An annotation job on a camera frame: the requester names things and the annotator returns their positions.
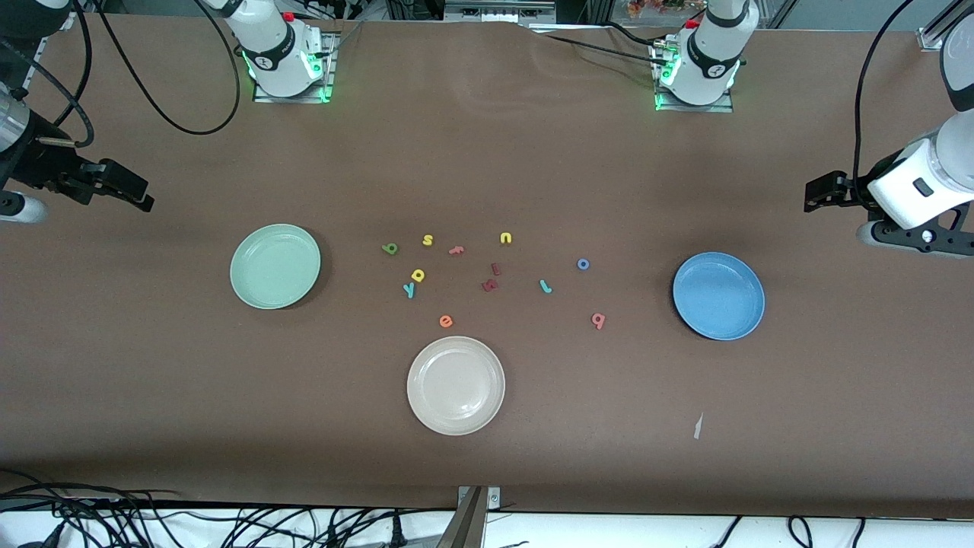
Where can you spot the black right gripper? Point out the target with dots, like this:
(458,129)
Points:
(36,165)

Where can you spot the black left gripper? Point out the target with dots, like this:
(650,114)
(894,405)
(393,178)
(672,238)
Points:
(854,190)

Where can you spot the teal letter y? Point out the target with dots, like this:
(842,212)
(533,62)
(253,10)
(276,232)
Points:
(409,290)

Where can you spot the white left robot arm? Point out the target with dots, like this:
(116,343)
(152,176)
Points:
(704,84)

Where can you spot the blue plate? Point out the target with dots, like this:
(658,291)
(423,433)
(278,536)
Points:
(719,297)

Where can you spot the light green plate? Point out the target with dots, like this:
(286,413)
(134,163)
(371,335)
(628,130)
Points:
(274,266)

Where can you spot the orange artificial flowers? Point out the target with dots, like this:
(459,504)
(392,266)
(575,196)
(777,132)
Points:
(647,7)

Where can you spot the small grey paper scrap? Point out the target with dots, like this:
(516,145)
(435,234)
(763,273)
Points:
(697,428)

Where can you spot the brown table cover sheet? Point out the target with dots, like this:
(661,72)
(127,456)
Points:
(487,152)

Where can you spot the dark red wide foam letter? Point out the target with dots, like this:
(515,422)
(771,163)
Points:
(488,287)

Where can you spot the grey metal device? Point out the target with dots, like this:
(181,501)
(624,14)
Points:
(502,11)

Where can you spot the beige plate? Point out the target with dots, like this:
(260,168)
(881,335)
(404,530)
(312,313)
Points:
(456,386)

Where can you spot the small metal mounting plate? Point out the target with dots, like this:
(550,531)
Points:
(493,498)

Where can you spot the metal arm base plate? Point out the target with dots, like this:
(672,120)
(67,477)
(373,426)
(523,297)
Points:
(715,108)
(262,97)

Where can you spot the aluminium frame corner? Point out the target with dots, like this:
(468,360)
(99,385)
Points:
(930,38)

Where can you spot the grey metal post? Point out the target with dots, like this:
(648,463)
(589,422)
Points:
(468,525)

